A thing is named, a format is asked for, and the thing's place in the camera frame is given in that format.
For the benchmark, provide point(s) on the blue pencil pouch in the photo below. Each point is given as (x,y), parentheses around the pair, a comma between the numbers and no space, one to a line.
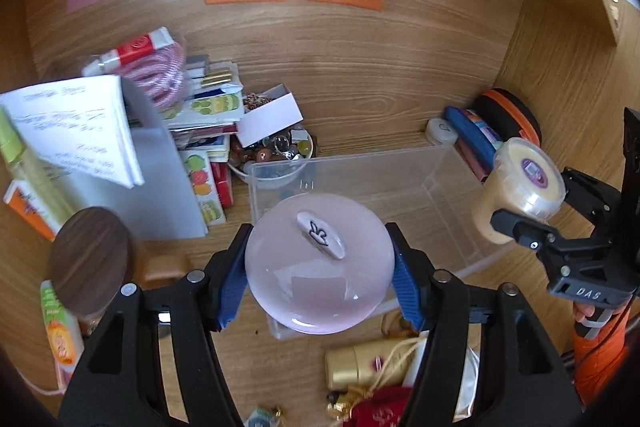
(475,134)

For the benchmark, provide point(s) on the gold sunscreen bottle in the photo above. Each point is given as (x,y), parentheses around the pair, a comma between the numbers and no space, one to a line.
(376,364)

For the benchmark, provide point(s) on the small white round tin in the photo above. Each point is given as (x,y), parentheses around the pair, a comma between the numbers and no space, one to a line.
(439,131)

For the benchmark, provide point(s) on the orange tube package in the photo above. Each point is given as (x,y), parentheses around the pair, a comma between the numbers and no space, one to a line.
(17,200)

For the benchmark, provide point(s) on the small white cardboard box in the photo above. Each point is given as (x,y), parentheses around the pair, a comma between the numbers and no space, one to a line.
(267,113)

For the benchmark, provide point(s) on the pink round compact case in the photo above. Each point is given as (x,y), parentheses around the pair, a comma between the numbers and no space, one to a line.
(319,263)

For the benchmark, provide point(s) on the clear jar with cream lid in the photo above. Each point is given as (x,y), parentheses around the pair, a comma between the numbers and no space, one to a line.
(525,181)

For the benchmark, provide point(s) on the green spray bottle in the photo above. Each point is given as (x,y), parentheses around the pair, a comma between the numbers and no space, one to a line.
(26,167)

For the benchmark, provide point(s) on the fruit sticker sheet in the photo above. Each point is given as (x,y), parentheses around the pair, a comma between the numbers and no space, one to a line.
(203,183)

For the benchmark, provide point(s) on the clear plastic storage bin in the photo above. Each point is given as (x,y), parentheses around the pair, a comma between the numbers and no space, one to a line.
(427,191)

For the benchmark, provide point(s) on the white paper stack folder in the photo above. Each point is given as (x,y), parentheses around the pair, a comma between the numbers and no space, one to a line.
(108,147)

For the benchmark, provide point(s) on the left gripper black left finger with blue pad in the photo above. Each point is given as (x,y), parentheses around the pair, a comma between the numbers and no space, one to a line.
(118,380)

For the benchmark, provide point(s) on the pink notebook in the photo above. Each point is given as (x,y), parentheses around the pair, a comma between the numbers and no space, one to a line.
(471,160)

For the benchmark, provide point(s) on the white cloth drawstring pouch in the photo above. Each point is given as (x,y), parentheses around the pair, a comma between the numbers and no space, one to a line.
(442,381)

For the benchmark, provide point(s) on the pink coiled cord pack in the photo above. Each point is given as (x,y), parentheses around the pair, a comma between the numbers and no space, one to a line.
(155,62)

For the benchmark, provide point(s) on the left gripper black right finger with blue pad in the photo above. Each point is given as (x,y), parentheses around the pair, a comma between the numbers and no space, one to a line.
(522,380)

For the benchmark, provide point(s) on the white bowl of beads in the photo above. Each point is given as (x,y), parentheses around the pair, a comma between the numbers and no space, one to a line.
(274,161)

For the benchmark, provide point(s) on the person's hand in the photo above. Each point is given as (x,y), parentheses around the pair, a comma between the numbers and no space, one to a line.
(584,312)

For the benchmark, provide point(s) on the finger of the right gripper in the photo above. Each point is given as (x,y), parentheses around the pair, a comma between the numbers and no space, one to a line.
(591,198)
(528,232)

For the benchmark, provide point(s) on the red velvet drawstring pouch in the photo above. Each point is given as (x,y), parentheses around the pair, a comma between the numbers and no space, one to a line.
(357,407)

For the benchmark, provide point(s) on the brown ceramic mug with lid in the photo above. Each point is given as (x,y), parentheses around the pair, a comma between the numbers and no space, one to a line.
(94,254)

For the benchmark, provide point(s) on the black orange zip case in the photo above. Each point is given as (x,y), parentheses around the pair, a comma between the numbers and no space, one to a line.
(507,115)

